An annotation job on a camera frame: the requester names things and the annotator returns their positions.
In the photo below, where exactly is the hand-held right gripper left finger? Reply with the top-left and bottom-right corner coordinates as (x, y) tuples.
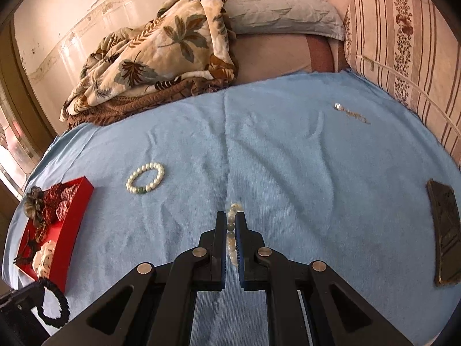
(41, 211), (227, 346)

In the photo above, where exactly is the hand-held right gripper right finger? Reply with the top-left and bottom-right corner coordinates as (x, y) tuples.
(234, 211), (415, 346)

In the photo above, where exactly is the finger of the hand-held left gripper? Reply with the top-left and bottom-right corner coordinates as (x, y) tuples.
(0, 282), (46, 309)

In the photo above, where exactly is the pale stone bead bracelet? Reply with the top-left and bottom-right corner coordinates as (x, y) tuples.
(226, 203), (243, 268)

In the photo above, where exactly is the black satin scrunchie with bead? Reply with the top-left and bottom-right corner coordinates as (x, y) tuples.
(36, 283), (70, 329)

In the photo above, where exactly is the white dotted scrunchie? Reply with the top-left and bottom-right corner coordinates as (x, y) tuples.
(32, 240), (57, 279)

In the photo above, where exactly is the black hair claw clip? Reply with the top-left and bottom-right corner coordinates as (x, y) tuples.
(14, 223), (47, 264)

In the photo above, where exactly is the red tray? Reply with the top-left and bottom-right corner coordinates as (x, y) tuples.
(14, 176), (95, 294)

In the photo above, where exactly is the large black grey organza scrunchie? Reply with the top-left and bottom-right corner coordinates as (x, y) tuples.
(24, 186), (46, 228)

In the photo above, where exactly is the red dotted scrunchie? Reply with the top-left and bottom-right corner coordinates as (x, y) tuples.
(41, 184), (65, 224)

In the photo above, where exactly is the red plaid scrunchie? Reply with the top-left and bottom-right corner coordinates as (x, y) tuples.
(54, 184), (82, 220)

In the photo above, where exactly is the brown quilted blanket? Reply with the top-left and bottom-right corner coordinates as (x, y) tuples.
(63, 76), (235, 128)

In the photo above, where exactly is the pink bedsheet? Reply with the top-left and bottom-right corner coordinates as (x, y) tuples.
(234, 32), (352, 84)

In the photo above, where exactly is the dark smartphone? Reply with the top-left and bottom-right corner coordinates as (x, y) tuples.
(426, 179), (461, 287)

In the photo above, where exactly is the floral leaf print blanket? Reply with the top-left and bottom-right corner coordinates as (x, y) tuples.
(59, 0), (239, 121)

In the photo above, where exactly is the grey blue pillow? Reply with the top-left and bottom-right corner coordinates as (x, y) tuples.
(225, 0), (345, 41)

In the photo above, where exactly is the striped floral pillow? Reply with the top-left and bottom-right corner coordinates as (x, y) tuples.
(343, 0), (461, 168)

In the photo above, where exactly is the white pearl bracelet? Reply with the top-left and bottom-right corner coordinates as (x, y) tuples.
(126, 163), (165, 195)

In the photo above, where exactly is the thin chain necklace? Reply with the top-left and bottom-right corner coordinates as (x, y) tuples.
(334, 103), (371, 125)

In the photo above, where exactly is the wooden window frame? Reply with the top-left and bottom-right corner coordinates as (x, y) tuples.
(0, 25), (54, 202)

